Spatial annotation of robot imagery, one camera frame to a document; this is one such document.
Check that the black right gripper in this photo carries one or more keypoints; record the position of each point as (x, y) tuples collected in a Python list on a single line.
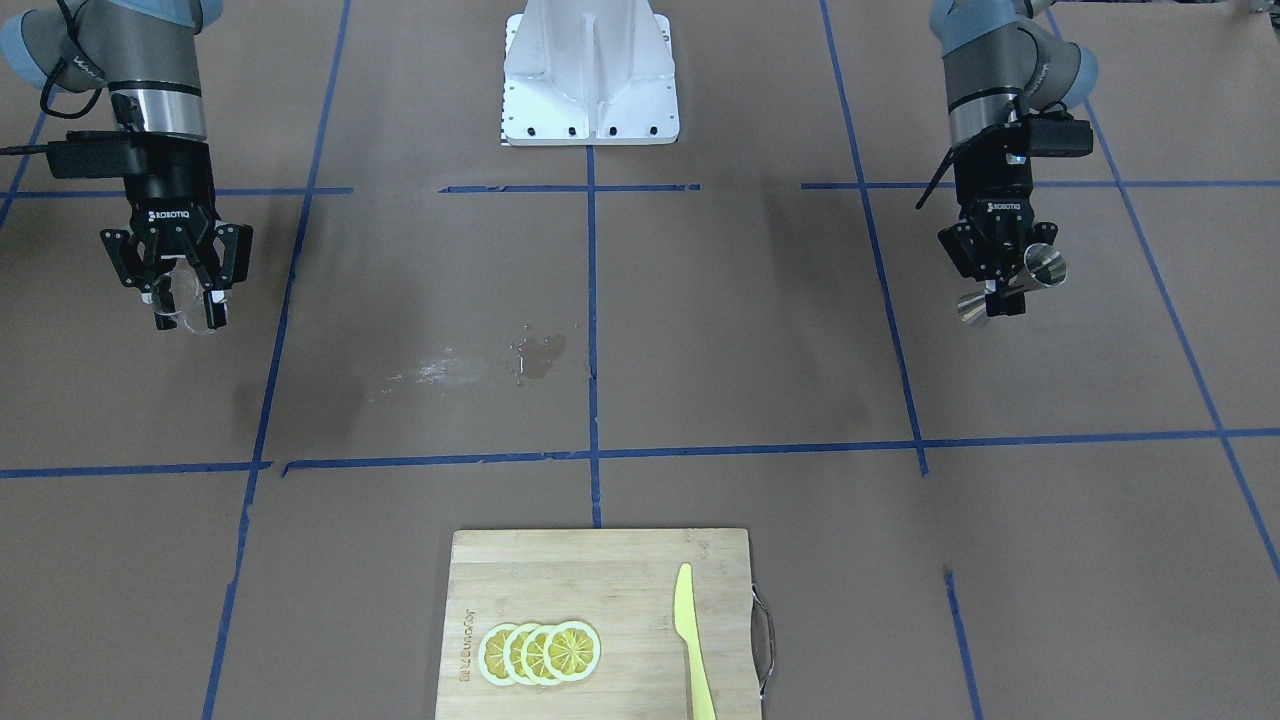
[(172, 193)]

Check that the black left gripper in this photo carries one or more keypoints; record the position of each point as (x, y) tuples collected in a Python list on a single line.
[(992, 192)]

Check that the clear glass measuring cup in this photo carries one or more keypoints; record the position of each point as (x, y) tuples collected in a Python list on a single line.
[(192, 300)]

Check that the steel jigger shaker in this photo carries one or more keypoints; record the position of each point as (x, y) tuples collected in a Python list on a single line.
[(1042, 266)]

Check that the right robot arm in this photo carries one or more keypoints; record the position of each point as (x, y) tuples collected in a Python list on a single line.
[(141, 56)]

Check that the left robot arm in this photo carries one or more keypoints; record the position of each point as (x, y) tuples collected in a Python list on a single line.
[(1011, 88)]

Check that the yellow plastic knife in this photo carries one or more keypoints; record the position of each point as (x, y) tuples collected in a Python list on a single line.
[(686, 626)]

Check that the bamboo cutting board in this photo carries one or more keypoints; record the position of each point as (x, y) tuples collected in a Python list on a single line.
[(621, 582)]

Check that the lemon slice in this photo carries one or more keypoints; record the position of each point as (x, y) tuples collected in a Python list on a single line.
[(514, 653), (533, 657), (493, 655), (572, 651)]

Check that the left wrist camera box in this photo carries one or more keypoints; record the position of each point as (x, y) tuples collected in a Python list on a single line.
[(1043, 137)]

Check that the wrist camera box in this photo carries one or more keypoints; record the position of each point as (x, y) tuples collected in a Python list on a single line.
[(1043, 137), (94, 158)]

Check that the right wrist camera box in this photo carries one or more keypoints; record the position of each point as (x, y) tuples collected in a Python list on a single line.
[(94, 158)]

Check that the metal cutting board handle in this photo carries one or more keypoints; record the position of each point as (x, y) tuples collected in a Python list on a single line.
[(763, 642)]

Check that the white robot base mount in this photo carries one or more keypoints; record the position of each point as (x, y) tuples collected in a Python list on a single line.
[(579, 73)]

